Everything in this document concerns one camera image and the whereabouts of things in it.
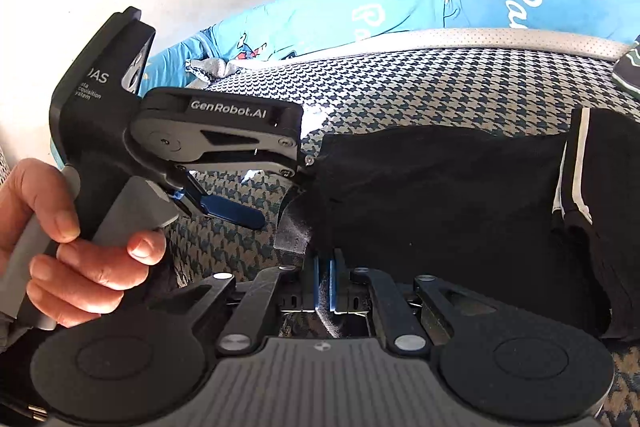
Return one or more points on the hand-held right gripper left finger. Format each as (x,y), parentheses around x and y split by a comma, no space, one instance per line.
(316,282)

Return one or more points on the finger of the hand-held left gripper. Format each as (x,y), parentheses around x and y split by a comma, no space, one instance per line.
(280,147)
(235,213)

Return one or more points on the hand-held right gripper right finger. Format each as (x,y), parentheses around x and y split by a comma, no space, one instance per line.
(334,282)

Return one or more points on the black garment with white stripes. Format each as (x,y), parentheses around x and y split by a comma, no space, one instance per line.
(440,207)

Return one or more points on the person's left hand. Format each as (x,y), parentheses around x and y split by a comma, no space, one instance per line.
(100,267)

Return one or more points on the houndstooth bed cover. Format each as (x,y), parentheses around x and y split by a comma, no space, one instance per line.
(425,87)

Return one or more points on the green grey striped folded cloth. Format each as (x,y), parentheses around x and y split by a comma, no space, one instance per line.
(630,67)

